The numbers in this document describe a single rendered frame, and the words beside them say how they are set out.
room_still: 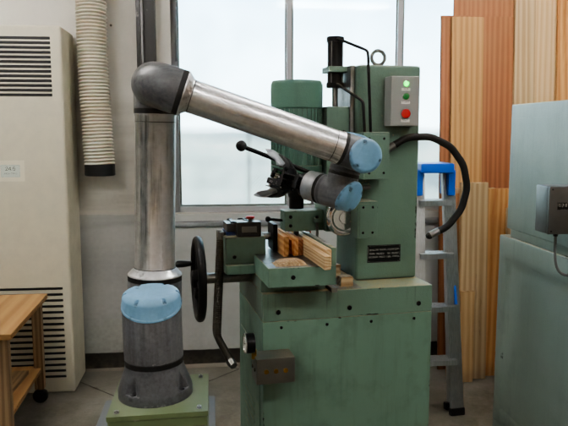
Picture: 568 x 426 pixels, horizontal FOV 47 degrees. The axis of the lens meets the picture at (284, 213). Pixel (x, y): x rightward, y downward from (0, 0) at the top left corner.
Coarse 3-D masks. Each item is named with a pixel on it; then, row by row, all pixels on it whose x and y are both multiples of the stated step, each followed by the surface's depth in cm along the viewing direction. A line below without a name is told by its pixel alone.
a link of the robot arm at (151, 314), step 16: (144, 288) 169; (160, 288) 169; (176, 288) 169; (128, 304) 161; (144, 304) 160; (160, 304) 161; (176, 304) 164; (128, 320) 161; (144, 320) 160; (160, 320) 160; (176, 320) 164; (128, 336) 162; (144, 336) 160; (160, 336) 161; (176, 336) 164; (128, 352) 163; (144, 352) 161; (160, 352) 162; (176, 352) 165
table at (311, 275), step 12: (276, 252) 220; (240, 264) 215; (252, 264) 215; (264, 264) 200; (312, 264) 200; (264, 276) 200; (276, 276) 194; (288, 276) 195; (300, 276) 196; (312, 276) 197; (324, 276) 198
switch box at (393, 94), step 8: (392, 80) 210; (400, 80) 211; (408, 80) 211; (416, 80) 212; (392, 88) 210; (400, 88) 211; (416, 88) 212; (392, 96) 211; (400, 96) 211; (416, 96) 213; (392, 104) 211; (400, 104) 212; (408, 104) 212; (416, 104) 213; (392, 112) 211; (400, 112) 212; (416, 112) 213; (384, 120) 217; (392, 120) 212; (400, 120) 212; (416, 120) 214
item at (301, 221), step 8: (312, 208) 230; (288, 216) 222; (296, 216) 222; (304, 216) 223; (312, 216) 224; (320, 216) 224; (288, 224) 222; (296, 224) 223; (304, 224) 223; (312, 224) 224; (320, 224) 225; (296, 232) 226
